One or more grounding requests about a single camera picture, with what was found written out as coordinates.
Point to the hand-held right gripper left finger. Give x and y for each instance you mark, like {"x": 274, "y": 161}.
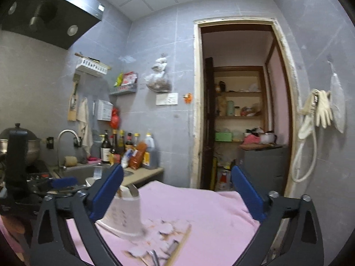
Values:
{"x": 106, "y": 191}

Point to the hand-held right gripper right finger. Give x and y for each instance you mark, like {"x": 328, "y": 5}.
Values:
{"x": 246, "y": 194}

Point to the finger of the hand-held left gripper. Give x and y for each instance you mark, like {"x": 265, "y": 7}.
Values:
{"x": 69, "y": 192}
{"x": 65, "y": 183}

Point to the wooden chopstick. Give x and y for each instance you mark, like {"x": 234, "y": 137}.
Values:
{"x": 180, "y": 245}
{"x": 119, "y": 194}

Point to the white plastic utensil holder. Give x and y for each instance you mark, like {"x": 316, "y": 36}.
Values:
{"x": 124, "y": 213}

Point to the metal peeler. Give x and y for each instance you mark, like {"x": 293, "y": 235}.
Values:
{"x": 154, "y": 257}

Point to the person's left forearm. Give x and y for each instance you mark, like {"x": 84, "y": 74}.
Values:
{"x": 11, "y": 243}

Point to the steel sink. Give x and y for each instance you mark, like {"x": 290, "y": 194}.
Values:
{"x": 80, "y": 171}

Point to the beige sponge roll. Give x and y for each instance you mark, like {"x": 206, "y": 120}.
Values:
{"x": 70, "y": 161}

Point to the black gas stove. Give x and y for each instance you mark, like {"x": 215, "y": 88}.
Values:
{"x": 38, "y": 171}

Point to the steel cooking pot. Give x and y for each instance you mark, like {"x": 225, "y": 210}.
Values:
{"x": 33, "y": 144}

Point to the grey cabinet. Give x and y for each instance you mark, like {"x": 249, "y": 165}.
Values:
{"x": 263, "y": 166}

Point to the pink dish cloth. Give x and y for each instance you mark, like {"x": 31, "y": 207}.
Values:
{"x": 94, "y": 160}

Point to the metal faucet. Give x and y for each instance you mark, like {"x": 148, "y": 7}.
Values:
{"x": 59, "y": 144}

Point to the blue white packet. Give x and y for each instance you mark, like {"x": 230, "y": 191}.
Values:
{"x": 127, "y": 158}

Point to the orange packet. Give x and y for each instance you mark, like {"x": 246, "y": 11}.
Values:
{"x": 137, "y": 156}

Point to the dark sauce bottle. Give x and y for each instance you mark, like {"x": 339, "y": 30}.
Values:
{"x": 121, "y": 144}
{"x": 129, "y": 142}
{"x": 113, "y": 144}

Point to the pink floral blanket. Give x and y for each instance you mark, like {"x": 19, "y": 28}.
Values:
{"x": 210, "y": 227}

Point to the dark oil jug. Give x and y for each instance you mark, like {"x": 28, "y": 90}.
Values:
{"x": 152, "y": 155}

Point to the white pot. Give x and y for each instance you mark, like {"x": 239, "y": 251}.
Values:
{"x": 267, "y": 138}

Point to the small sauce bottle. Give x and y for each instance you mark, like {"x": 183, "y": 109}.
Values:
{"x": 136, "y": 138}

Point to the green box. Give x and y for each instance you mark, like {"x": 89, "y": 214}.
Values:
{"x": 223, "y": 137}

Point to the beige hanging towel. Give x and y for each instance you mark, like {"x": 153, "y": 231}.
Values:
{"x": 83, "y": 122}

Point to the red plastic bag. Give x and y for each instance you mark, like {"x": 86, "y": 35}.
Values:
{"x": 115, "y": 119}

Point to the hanging wooden board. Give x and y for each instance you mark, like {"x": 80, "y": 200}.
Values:
{"x": 73, "y": 102}

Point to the small glass jar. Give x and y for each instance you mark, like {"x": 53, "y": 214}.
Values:
{"x": 237, "y": 111}

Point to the dark wooden door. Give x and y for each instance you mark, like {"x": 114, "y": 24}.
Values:
{"x": 208, "y": 116}

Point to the green canister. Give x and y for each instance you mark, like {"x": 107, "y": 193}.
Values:
{"x": 230, "y": 108}

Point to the yellow snack packet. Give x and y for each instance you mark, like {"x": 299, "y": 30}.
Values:
{"x": 118, "y": 79}

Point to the cream rubber gloves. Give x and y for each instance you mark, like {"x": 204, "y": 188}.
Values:
{"x": 323, "y": 110}

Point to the red snack packet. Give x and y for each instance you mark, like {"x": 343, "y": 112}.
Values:
{"x": 129, "y": 79}

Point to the hanging clear plastic bag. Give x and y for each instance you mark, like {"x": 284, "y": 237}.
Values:
{"x": 158, "y": 81}

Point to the wooden shelf unit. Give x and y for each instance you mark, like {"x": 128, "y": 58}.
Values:
{"x": 238, "y": 68}

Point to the hanging mesh bag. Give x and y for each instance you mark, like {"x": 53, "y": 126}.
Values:
{"x": 337, "y": 102}

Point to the black range hood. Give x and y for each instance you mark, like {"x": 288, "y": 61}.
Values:
{"x": 41, "y": 19}

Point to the black wall socket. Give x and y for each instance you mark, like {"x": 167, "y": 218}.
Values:
{"x": 50, "y": 142}

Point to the white wall box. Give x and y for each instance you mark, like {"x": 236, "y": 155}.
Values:
{"x": 104, "y": 110}

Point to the grey wall shelf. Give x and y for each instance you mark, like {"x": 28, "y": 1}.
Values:
{"x": 123, "y": 90}

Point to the pale door frame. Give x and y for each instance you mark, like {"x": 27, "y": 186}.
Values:
{"x": 197, "y": 102}

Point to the white wall socket panel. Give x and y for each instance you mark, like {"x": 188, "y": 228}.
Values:
{"x": 166, "y": 99}

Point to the orange wall hook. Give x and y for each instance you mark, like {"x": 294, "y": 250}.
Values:
{"x": 188, "y": 98}

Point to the white wall basket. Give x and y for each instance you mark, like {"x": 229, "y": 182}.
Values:
{"x": 91, "y": 68}

